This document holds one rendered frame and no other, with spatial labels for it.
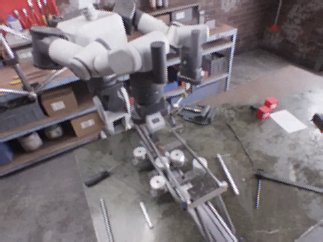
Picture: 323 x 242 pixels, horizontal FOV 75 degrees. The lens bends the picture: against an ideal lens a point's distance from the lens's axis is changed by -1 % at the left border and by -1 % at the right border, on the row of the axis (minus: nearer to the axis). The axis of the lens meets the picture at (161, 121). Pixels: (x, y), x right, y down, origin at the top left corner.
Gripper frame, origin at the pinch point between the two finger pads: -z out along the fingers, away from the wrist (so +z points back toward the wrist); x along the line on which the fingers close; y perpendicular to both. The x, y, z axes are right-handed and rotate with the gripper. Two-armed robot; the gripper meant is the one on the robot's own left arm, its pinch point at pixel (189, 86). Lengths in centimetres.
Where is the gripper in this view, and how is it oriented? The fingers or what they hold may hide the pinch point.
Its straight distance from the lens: 98.6
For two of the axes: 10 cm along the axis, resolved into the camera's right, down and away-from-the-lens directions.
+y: 6.2, -5.5, 5.7
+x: 7.9, 3.8, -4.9
